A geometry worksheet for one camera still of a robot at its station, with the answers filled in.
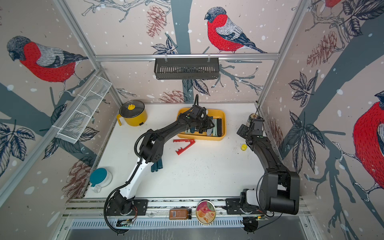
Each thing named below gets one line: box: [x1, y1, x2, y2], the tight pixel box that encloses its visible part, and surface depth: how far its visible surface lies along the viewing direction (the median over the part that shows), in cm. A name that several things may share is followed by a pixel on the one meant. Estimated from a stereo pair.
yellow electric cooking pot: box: [116, 100, 148, 127], surface depth 108 cm
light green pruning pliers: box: [212, 118, 218, 136], surface depth 102 cm
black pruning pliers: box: [217, 118, 222, 137], surface depth 103 cm
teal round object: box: [90, 167, 113, 193], surface depth 79 cm
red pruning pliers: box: [173, 139, 196, 155], surface depth 97 cm
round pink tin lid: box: [195, 200, 217, 225], surface depth 71 cm
